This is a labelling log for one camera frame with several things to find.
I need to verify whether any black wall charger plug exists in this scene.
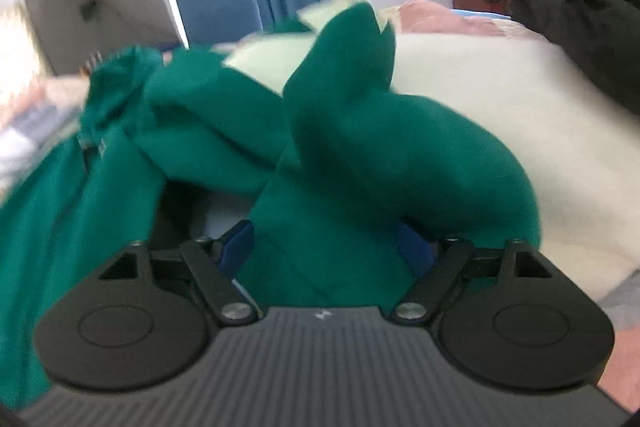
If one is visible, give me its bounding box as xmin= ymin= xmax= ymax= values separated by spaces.
xmin=79 ymin=0 xmax=100 ymax=22

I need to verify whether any patchwork pastel quilt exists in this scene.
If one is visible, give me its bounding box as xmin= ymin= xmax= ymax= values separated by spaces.
xmin=1 ymin=0 xmax=524 ymax=198

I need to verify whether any green hooded sweatshirt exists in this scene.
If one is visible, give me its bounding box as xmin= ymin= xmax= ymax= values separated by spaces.
xmin=1 ymin=1 xmax=540 ymax=409

